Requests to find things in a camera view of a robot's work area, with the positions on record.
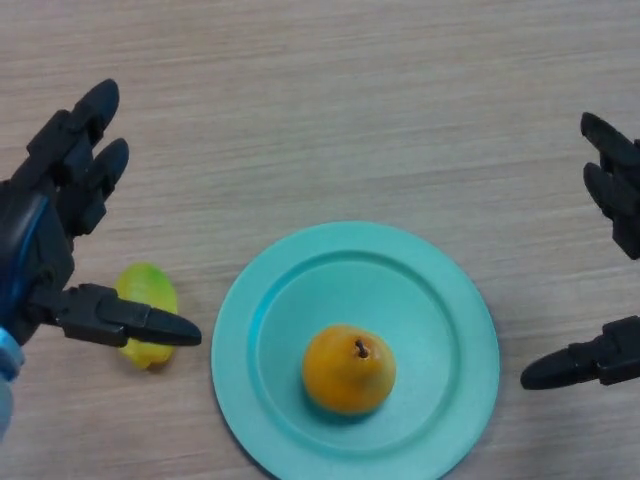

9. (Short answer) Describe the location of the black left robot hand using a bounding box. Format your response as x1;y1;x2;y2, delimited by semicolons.
0;78;203;350

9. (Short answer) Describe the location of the yellow orange pear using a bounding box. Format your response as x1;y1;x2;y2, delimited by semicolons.
302;323;398;415

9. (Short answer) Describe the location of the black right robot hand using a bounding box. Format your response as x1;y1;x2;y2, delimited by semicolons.
519;111;640;392

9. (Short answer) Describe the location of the green round plate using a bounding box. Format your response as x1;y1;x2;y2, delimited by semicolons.
210;221;501;480

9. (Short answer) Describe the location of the yellow green starfruit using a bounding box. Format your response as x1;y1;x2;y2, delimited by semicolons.
114;262;180;372

